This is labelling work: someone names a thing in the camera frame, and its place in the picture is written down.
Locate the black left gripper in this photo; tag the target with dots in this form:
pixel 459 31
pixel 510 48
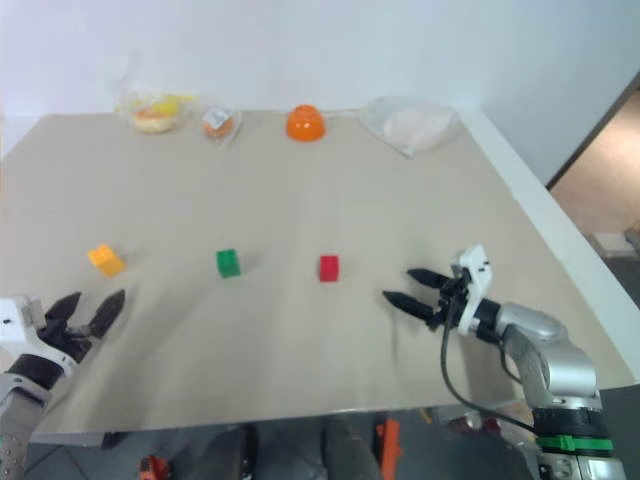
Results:
pixel 70 339

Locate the cardboard box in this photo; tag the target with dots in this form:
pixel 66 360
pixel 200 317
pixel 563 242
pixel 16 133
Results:
pixel 612 242

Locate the clear bag with yellow food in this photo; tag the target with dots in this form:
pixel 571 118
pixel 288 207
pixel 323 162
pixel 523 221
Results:
pixel 152 112

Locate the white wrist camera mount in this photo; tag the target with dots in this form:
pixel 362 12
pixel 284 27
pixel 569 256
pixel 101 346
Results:
pixel 477 272
pixel 14 320

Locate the red cube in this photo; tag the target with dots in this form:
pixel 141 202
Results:
pixel 329 268

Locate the dark rounded shape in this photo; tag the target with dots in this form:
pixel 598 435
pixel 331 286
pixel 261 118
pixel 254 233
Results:
pixel 350 450

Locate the beige table cloth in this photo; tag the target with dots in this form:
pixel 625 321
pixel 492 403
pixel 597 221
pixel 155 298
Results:
pixel 300 210

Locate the small red orange object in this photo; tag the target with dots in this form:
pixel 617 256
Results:
pixel 156 467

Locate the orange plastic tool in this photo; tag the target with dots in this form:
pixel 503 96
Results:
pixel 391 445

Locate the small bag with orange item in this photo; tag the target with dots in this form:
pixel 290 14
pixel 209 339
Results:
pixel 218 125

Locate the green cube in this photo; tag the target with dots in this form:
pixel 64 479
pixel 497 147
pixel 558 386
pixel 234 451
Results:
pixel 228 263

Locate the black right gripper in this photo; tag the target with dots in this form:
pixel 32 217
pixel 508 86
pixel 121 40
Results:
pixel 452 297

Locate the clear bag with white contents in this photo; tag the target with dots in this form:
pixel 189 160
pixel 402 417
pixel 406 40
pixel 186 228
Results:
pixel 415 127

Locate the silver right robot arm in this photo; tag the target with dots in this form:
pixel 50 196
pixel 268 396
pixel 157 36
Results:
pixel 550 350

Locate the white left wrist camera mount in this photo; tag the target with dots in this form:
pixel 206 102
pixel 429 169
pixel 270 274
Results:
pixel 14 320

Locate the yellow cube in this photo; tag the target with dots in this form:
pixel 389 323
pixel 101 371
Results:
pixel 106 261

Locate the orange plastic bowl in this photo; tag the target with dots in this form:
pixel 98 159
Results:
pixel 306 125

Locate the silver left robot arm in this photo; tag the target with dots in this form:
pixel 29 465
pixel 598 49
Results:
pixel 16 400

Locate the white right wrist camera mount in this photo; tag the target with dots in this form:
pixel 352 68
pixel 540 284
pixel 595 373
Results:
pixel 477 272

